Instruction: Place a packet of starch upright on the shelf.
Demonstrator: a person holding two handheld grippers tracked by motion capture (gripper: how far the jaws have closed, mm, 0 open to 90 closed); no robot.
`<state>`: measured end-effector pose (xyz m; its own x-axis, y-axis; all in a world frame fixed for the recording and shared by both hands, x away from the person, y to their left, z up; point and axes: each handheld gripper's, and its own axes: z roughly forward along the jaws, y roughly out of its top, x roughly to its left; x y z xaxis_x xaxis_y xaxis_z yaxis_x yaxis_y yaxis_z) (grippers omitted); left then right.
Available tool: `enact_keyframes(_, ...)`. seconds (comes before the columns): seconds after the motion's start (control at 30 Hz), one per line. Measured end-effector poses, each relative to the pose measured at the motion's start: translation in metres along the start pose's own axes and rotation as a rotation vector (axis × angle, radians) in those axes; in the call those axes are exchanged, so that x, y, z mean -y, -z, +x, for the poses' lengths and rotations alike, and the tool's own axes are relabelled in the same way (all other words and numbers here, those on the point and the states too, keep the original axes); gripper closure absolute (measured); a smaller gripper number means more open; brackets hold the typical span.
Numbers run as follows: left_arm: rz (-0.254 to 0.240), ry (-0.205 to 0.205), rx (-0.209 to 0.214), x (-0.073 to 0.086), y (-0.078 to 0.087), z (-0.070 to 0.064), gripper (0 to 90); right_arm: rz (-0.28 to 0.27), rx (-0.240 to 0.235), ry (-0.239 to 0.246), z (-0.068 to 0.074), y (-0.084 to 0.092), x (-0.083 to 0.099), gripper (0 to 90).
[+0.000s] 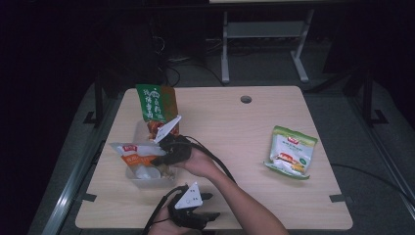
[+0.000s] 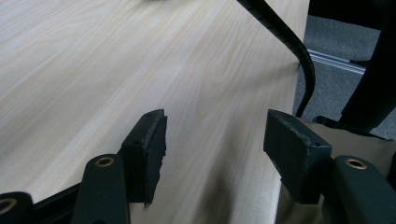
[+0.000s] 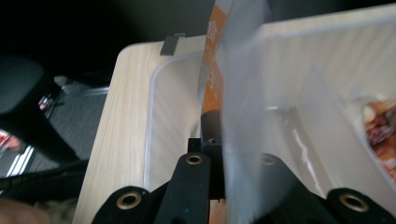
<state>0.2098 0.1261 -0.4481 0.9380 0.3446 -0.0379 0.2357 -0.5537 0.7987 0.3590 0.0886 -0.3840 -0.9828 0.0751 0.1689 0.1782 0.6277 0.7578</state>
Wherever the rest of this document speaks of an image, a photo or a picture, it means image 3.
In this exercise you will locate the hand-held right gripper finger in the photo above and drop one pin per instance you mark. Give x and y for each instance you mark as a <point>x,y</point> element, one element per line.
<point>212,146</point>

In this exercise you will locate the clear packet with orange label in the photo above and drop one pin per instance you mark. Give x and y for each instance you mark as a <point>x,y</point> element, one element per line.
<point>236,102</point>

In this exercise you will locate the clear plastic bin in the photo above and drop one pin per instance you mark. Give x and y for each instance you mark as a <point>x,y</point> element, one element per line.
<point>327,81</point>

